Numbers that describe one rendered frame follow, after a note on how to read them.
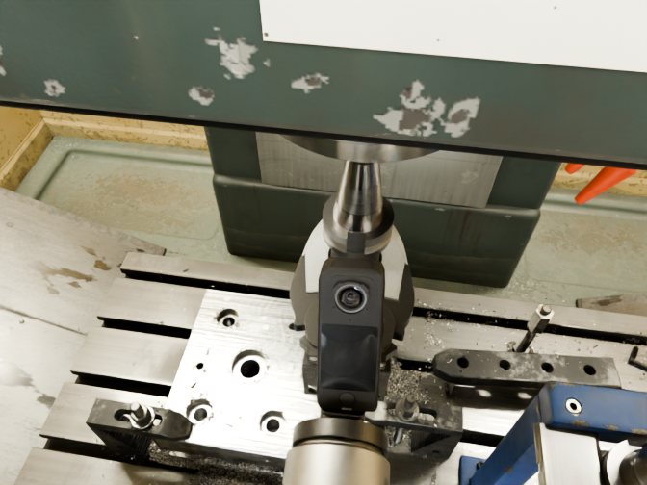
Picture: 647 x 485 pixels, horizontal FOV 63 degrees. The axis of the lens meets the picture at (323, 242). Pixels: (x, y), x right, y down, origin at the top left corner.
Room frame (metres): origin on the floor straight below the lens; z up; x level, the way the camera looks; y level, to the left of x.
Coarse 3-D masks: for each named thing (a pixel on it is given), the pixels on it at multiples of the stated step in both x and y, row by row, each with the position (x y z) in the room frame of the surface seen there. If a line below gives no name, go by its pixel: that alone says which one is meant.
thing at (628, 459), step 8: (640, 448) 0.13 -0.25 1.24; (624, 456) 0.13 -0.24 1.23; (632, 456) 0.13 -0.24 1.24; (640, 456) 0.12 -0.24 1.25; (624, 464) 0.12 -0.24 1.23; (632, 464) 0.12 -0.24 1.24; (640, 464) 0.12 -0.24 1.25; (624, 472) 0.12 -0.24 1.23; (632, 472) 0.12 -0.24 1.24; (640, 472) 0.11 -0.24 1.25; (624, 480) 0.11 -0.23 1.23; (632, 480) 0.11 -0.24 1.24; (640, 480) 0.11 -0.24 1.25
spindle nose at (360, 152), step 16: (304, 144) 0.24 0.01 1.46; (320, 144) 0.24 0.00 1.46; (336, 144) 0.23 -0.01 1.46; (352, 144) 0.23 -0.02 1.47; (368, 144) 0.23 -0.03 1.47; (384, 144) 0.23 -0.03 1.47; (352, 160) 0.23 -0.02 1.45; (368, 160) 0.23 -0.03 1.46; (384, 160) 0.23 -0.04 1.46; (400, 160) 0.23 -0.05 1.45
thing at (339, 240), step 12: (324, 204) 0.32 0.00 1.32; (384, 204) 0.32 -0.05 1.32; (324, 216) 0.31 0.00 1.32; (384, 216) 0.31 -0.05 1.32; (324, 228) 0.30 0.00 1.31; (336, 228) 0.29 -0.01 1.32; (384, 228) 0.29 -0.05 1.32; (324, 240) 0.30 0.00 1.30; (336, 240) 0.29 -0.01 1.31; (348, 240) 0.29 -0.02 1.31; (360, 240) 0.29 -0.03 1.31; (372, 240) 0.28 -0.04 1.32; (384, 240) 0.29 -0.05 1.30; (336, 252) 0.29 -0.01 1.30; (372, 252) 0.28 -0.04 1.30
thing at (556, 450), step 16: (544, 432) 0.15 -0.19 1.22; (560, 432) 0.15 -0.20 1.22; (576, 432) 0.15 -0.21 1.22; (592, 432) 0.15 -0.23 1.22; (544, 448) 0.14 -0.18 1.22; (560, 448) 0.14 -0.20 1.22; (576, 448) 0.14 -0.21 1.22; (592, 448) 0.14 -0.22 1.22; (544, 464) 0.13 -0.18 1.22; (560, 464) 0.13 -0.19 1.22; (576, 464) 0.13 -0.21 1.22; (592, 464) 0.13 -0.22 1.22; (544, 480) 0.12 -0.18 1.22; (560, 480) 0.12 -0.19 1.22; (576, 480) 0.12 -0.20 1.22; (592, 480) 0.12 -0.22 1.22
